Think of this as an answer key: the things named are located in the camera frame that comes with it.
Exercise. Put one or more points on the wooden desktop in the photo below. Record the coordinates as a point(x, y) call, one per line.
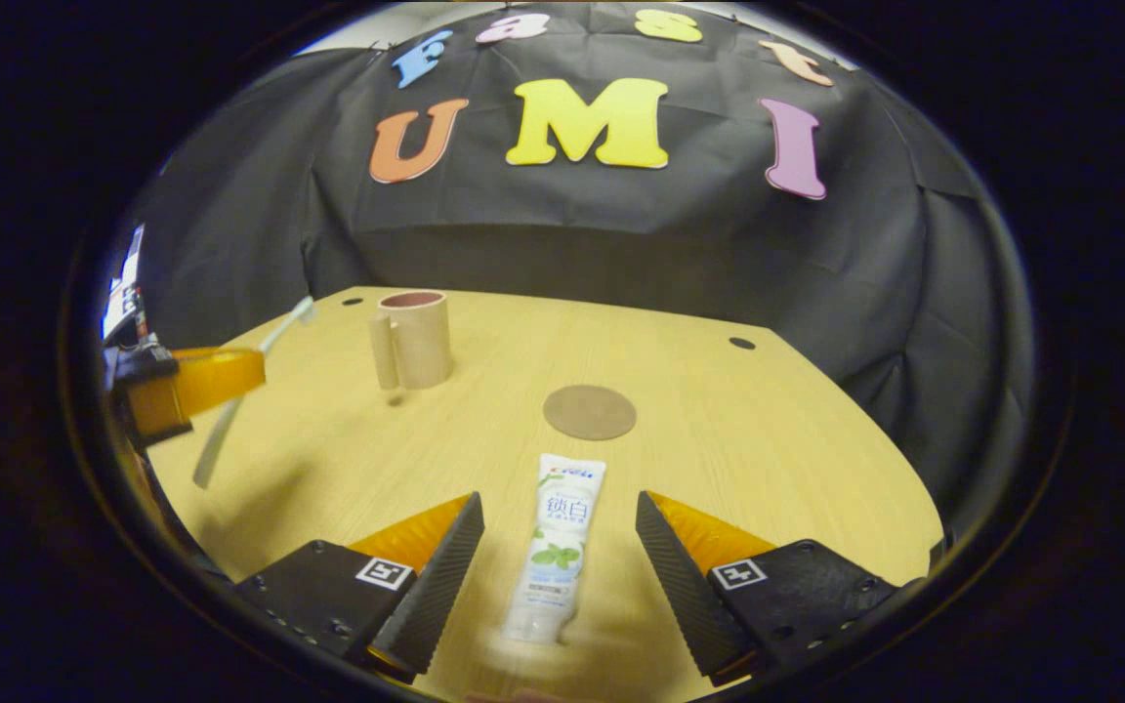
point(719, 459)

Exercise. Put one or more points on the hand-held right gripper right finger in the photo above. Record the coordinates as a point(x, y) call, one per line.
point(689, 586)

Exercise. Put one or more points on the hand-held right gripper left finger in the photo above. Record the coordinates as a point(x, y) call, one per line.
point(431, 586)

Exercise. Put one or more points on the black backdrop cloth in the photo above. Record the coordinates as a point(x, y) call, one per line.
point(621, 244)

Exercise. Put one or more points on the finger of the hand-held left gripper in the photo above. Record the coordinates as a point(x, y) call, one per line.
point(211, 381)

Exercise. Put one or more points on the round brown coaster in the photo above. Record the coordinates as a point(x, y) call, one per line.
point(589, 412)

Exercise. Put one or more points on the computer monitor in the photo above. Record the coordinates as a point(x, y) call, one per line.
point(123, 283)

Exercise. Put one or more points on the beige cup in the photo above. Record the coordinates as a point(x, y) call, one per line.
point(421, 342)

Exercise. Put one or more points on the white toothpaste tube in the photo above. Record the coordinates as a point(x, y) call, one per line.
point(558, 547)

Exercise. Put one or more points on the white toothbrush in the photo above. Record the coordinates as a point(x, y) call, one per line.
point(216, 444)

